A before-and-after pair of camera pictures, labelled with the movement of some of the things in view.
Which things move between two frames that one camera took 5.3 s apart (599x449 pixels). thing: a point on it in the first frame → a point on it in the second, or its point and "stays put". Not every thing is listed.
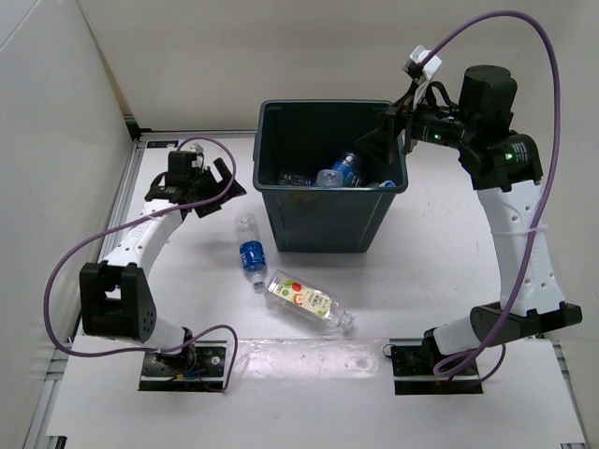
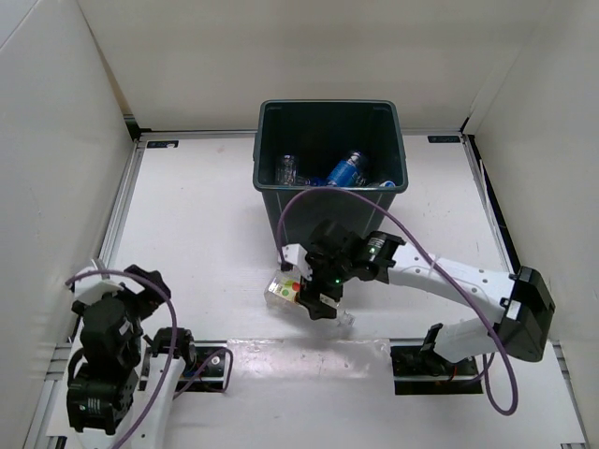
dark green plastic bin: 324,192 stays put
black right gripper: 381,140 → 309,294
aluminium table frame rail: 124,199 stays put
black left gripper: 235,191 → 148,298
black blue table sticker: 154,144 stays put
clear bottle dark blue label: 253,252 → 286,171
